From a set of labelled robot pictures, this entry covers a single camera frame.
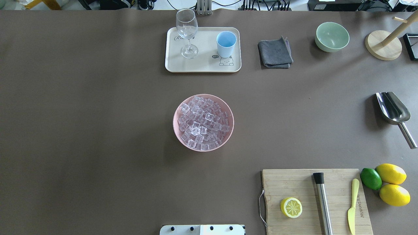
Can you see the half lemon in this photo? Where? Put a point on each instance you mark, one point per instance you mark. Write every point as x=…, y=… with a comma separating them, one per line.
x=291, y=207

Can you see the light blue plastic cup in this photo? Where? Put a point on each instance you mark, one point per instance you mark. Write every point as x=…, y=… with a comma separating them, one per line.
x=226, y=41

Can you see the folded grey cloth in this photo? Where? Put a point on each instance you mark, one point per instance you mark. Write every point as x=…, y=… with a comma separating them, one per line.
x=275, y=54

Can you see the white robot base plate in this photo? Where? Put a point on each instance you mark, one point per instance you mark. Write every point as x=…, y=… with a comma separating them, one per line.
x=211, y=229

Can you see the green lime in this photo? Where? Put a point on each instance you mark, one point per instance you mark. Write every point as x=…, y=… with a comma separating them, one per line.
x=371, y=179

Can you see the clear wine glass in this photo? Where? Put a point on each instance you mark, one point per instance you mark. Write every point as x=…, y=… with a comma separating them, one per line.
x=187, y=27

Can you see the cream serving tray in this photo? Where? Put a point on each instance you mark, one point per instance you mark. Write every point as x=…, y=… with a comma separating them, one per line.
x=207, y=59

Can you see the wooden cup stand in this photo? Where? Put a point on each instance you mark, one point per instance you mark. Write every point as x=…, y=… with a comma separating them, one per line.
x=386, y=45

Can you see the mint green bowl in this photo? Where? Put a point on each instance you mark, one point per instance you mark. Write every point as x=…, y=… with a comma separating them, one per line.
x=331, y=37

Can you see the stainless steel ice scoop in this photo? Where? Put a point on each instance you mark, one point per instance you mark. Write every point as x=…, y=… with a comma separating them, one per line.
x=395, y=113

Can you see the upper yellow lemon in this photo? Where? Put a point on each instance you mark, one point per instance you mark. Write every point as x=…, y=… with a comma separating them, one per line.
x=391, y=173

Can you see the yellow plastic knife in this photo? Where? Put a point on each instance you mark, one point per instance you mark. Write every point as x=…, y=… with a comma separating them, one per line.
x=351, y=213

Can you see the lower yellow lemon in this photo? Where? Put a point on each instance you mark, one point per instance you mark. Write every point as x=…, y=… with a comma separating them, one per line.
x=394, y=195

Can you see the pile of clear ice cubes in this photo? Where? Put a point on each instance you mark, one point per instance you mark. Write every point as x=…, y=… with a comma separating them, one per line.
x=203, y=123

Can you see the bamboo cutting board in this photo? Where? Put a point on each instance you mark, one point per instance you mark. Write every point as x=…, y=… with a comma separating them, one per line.
x=279, y=184

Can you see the yellow lemon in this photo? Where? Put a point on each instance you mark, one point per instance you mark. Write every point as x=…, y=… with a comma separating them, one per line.
x=391, y=173
x=394, y=195

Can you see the steel muddler black tip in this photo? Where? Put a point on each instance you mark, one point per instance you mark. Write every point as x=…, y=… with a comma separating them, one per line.
x=321, y=192

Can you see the pink bowl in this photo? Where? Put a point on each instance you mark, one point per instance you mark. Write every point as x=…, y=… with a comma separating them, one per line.
x=179, y=130

